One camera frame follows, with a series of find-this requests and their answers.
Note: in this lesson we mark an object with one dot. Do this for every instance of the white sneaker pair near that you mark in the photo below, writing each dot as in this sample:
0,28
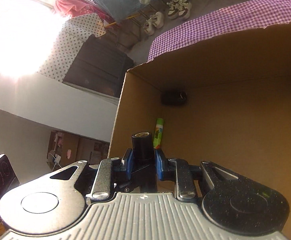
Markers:
156,21

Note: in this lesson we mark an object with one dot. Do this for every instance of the brown cardboard box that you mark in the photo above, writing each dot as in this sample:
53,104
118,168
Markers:
238,109

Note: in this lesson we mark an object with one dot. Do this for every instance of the small black pouch object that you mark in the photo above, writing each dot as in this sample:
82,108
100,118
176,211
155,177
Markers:
174,98

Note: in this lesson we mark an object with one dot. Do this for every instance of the black cylindrical tube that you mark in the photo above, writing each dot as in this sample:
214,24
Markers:
144,170

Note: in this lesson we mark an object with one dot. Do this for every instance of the white brown sneaker pair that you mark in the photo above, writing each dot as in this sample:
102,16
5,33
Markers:
179,9

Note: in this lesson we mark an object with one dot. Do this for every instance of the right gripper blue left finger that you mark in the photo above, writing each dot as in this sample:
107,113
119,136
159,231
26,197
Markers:
127,163

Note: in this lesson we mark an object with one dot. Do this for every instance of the dark wooden cabinet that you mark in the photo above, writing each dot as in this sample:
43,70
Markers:
99,66

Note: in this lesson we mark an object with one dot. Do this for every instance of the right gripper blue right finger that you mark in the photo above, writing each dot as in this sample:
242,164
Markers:
160,163

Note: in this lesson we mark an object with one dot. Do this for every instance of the polka dot cloth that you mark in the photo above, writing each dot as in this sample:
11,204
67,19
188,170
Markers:
74,33

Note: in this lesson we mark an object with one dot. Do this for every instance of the green lip balm stick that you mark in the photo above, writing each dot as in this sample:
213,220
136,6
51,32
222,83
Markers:
158,133

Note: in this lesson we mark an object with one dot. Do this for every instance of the pink checkered bed cloth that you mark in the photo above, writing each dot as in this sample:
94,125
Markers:
252,14

